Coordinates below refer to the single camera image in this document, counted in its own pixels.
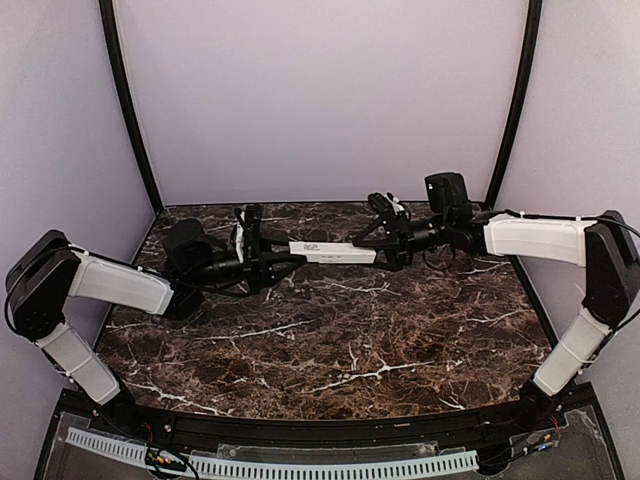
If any white remote control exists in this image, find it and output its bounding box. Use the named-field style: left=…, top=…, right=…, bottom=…
left=289, top=241, right=377, bottom=265

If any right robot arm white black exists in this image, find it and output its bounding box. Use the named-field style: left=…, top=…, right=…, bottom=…
left=353, top=172, right=639, bottom=398

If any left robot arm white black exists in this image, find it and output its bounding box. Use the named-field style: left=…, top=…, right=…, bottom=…
left=3, top=218, right=309, bottom=409

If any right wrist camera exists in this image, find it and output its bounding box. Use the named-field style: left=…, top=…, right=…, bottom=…
left=367, top=192, right=409, bottom=224

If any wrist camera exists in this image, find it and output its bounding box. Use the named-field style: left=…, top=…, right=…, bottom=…
left=367, top=192, right=409, bottom=224
left=234, top=204, right=262, bottom=264

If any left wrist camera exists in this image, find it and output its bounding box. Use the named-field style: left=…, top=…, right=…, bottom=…
left=234, top=204, right=262, bottom=264

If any white slotted cable duct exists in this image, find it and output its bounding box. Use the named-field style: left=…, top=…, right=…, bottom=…
left=65, top=427, right=479, bottom=479

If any right black frame post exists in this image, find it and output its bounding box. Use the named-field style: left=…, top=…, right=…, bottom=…
left=484, top=0, right=543, bottom=207

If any black frame post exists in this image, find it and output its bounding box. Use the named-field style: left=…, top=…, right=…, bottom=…
left=98, top=0, right=164, bottom=216
left=484, top=0, right=543, bottom=207

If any left black frame post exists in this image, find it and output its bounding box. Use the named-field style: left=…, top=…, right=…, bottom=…
left=98, top=0, right=164, bottom=216

